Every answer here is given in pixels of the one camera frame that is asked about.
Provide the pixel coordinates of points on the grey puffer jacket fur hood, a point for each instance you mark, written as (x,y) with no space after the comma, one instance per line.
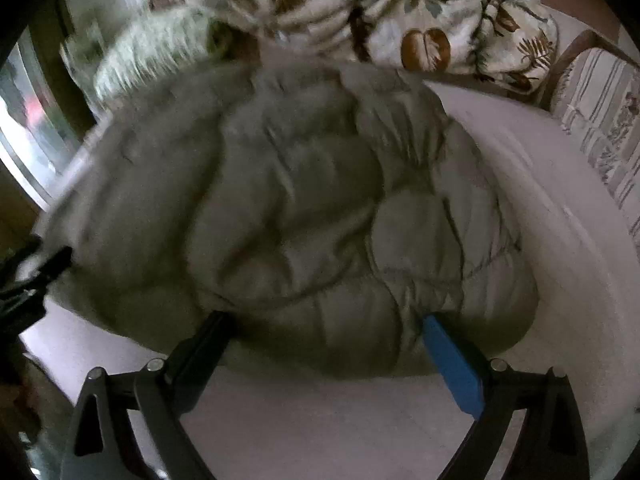
(300,210)

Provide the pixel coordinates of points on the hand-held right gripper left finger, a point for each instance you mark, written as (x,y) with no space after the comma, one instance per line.
(207,341)

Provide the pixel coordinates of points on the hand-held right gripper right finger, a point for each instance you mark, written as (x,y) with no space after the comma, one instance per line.
(450,365)

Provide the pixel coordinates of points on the striped pillow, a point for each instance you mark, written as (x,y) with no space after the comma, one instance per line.
(600,110)

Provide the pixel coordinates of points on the leaf print blanket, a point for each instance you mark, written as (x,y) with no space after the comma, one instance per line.
(440,15)

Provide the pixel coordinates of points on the window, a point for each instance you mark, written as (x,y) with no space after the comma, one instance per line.
(35,120)

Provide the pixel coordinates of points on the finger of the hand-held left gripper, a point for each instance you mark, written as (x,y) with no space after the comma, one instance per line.
(52,262)
(22,307)

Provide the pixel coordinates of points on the brown wooden headboard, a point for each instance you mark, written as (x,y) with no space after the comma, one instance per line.
(575,0)

